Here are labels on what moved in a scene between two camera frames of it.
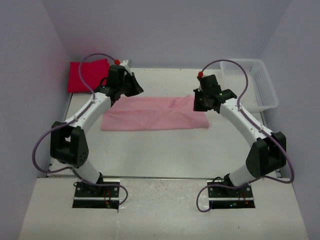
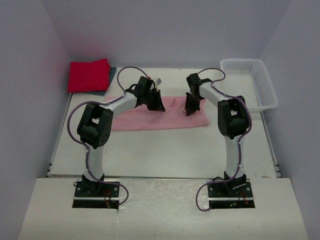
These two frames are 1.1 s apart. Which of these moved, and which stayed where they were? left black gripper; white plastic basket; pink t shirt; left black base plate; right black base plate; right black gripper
Moved: left black gripper; right black gripper
Stayed: white plastic basket; left black base plate; right black base plate; pink t shirt
